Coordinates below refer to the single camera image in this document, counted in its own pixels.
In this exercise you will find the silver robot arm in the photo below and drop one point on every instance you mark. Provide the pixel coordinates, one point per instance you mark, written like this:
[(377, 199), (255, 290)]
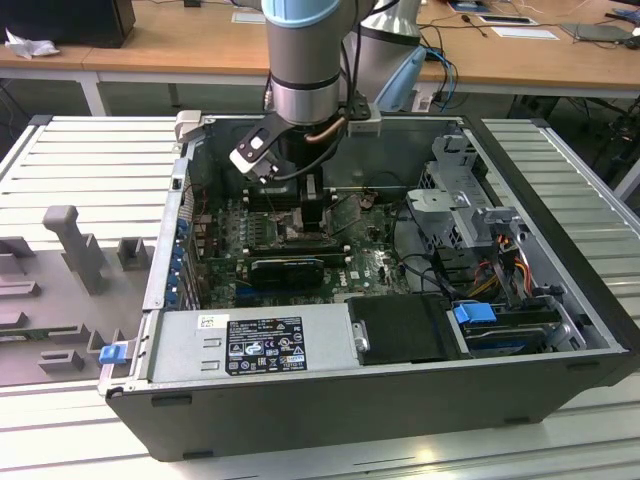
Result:
[(300, 50)]

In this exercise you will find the black RAM slot bank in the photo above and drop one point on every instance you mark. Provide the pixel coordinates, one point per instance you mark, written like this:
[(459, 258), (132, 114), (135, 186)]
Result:
[(295, 247), (270, 202)]

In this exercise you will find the CPU socket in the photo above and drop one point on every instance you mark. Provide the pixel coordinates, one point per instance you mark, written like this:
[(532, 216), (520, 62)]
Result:
[(287, 231)]

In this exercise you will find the dark coin cell holder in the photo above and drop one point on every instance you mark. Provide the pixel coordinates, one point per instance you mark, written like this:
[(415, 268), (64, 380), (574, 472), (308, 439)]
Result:
[(368, 201)]

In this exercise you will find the light grey case latch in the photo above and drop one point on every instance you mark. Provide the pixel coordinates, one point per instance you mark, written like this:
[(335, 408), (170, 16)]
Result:
[(189, 122)]

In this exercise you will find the pale blue teach pendant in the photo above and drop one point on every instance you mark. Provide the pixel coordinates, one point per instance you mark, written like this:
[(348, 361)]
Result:
[(406, 80)]

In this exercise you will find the green motherboard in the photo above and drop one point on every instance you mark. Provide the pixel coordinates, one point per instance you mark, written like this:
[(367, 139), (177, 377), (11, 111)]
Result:
[(370, 250)]

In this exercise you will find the small white labelled box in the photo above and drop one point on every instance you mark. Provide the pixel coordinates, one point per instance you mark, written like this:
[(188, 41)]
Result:
[(422, 102)]

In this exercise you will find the black graphics card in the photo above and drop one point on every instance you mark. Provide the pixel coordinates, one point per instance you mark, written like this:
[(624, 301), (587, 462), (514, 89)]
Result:
[(285, 272)]

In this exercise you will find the silver metal drive cage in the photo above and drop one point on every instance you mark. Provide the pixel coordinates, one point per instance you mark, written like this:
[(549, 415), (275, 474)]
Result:
[(435, 210)]

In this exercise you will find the long wooden desk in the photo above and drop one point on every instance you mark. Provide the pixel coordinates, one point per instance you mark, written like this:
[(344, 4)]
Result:
[(200, 40)]

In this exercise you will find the black plastic drive shroud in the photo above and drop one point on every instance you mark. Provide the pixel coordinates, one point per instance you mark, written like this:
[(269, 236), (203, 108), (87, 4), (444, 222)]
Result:
[(400, 330)]

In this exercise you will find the blue booklet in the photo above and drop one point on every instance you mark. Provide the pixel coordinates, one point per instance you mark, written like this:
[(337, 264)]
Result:
[(467, 6)]

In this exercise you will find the grey power supply unit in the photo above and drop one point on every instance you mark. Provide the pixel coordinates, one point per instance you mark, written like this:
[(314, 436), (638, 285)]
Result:
[(185, 350)]

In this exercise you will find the hard disk in blue carrier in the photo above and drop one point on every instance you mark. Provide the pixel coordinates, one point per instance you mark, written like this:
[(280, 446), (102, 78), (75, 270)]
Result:
[(475, 315)]

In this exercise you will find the white paper sheet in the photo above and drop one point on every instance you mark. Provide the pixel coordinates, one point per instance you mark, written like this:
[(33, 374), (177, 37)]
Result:
[(525, 33)]

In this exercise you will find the black computer box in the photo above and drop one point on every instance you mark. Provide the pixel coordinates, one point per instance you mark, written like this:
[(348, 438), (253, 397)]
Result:
[(65, 22)]

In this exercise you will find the dark grey open PC case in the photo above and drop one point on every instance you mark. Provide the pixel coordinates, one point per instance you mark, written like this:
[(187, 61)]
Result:
[(300, 420)]

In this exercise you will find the blue plastic case latch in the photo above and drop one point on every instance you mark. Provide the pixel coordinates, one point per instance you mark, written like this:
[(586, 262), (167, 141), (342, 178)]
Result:
[(111, 355)]

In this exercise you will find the crumpled white paper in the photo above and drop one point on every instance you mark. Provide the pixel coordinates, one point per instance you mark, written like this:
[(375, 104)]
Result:
[(30, 47)]

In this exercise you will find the grey parts rack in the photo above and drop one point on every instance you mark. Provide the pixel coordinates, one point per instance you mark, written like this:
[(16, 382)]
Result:
[(50, 300)]

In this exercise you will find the dark grey flat tablet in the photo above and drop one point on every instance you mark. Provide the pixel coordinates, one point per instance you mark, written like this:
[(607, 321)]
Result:
[(595, 32)]

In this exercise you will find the green RAM stick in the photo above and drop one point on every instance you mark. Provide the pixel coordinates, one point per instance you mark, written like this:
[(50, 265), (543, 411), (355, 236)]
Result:
[(20, 335)]

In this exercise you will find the white wrist camera, black plate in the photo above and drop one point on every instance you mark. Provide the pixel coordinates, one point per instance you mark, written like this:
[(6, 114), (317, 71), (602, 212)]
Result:
[(250, 157)]

